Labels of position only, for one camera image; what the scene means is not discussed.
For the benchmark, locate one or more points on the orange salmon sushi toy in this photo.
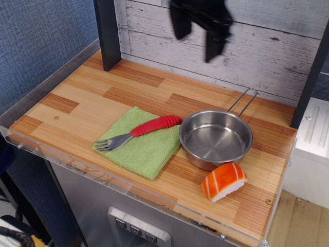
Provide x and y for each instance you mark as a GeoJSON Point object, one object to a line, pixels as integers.
{"type": "Point", "coordinates": [222, 181]}

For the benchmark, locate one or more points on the black left frame post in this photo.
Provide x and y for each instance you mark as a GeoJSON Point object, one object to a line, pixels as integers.
{"type": "Point", "coordinates": [108, 33]}

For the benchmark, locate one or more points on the black frame post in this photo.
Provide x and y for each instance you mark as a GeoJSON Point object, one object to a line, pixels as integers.
{"type": "Point", "coordinates": [108, 33]}
{"type": "Point", "coordinates": [311, 80]}

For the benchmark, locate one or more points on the silver button control panel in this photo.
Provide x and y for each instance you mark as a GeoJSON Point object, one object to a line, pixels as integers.
{"type": "Point", "coordinates": [132, 231]}

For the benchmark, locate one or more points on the red handled metal fork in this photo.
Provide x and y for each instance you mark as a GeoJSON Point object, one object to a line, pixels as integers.
{"type": "Point", "coordinates": [117, 142]}

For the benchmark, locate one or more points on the stainless steel cabinet front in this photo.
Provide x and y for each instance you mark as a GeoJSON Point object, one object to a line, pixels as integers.
{"type": "Point", "coordinates": [89, 198]}

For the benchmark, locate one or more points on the black right frame post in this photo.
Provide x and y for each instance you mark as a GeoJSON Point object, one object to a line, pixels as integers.
{"type": "Point", "coordinates": [311, 80]}

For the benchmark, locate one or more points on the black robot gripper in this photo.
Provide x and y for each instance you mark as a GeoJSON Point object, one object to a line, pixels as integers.
{"type": "Point", "coordinates": [208, 12]}

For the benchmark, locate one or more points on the clear acrylic table guard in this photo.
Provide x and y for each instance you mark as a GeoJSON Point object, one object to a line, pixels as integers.
{"type": "Point", "coordinates": [169, 210]}

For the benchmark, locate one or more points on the yellow black bag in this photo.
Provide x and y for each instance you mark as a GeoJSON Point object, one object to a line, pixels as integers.
{"type": "Point", "coordinates": [24, 239]}

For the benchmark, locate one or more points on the stainless steel pot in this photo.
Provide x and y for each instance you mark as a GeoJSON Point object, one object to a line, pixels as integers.
{"type": "Point", "coordinates": [212, 138]}

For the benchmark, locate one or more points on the green folded cloth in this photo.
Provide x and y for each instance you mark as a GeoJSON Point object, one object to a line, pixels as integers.
{"type": "Point", "coordinates": [145, 155]}

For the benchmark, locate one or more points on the white aluminium side block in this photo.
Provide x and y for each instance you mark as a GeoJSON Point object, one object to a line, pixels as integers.
{"type": "Point", "coordinates": [312, 135]}

